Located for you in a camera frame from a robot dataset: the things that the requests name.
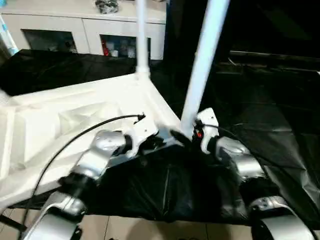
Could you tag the white plastic table leg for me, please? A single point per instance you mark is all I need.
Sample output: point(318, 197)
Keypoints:
point(142, 37)
point(3, 95)
point(205, 62)

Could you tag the white plastic table top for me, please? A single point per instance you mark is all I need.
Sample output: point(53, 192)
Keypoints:
point(62, 120)

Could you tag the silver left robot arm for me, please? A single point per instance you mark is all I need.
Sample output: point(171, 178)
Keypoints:
point(100, 155)

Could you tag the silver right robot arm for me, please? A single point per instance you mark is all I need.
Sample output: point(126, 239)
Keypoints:
point(237, 155)

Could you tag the black plastic mat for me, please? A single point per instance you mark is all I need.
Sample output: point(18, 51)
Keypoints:
point(175, 187)

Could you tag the red bottle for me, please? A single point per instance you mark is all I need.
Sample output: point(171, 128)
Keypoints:
point(105, 48)

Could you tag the white cabinet with glass doors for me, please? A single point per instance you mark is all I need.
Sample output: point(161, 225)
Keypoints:
point(75, 25)

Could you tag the black bundle on cabinet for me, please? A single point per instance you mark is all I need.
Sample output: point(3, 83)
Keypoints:
point(107, 5)

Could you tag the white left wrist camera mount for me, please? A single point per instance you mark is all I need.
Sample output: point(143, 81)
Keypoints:
point(143, 130)

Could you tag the black folding table frame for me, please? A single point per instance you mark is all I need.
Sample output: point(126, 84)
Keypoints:
point(12, 221)

